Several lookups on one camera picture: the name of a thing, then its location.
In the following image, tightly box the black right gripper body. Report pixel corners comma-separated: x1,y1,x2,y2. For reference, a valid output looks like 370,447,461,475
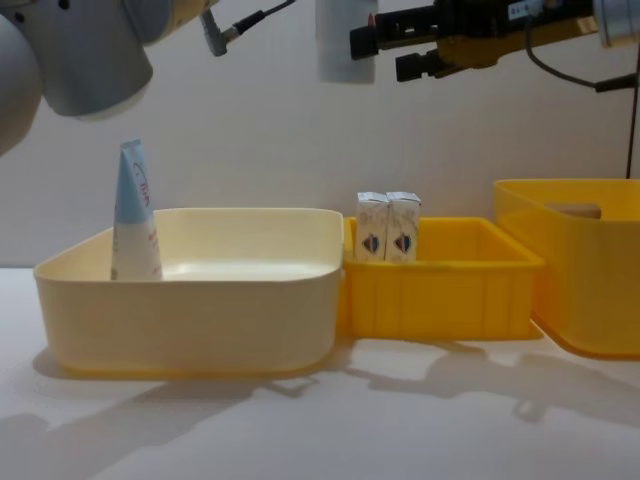
433,0,602,57

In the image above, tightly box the white translucent plastic bottle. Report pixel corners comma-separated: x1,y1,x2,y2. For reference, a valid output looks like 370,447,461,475
316,0,377,84

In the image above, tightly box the small white carton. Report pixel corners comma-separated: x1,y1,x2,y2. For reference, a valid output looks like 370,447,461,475
384,190,422,263
354,190,390,262

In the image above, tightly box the small yellow plastic bin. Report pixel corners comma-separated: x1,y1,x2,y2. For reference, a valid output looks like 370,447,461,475
342,216,545,343

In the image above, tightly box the large yellow plastic bin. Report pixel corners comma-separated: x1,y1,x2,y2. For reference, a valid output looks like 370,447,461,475
492,178,640,359

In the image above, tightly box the white and blue tube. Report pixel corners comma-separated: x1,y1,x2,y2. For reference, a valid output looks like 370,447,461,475
109,138,164,282

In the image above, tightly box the cream plastic bin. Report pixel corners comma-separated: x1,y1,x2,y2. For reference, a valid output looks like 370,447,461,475
33,207,345,380

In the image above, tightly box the thin dark cable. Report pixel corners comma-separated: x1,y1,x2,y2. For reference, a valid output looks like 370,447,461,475
524,42,640,181

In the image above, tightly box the dark cable with silver plug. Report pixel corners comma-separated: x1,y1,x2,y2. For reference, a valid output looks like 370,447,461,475
198,0,299,58

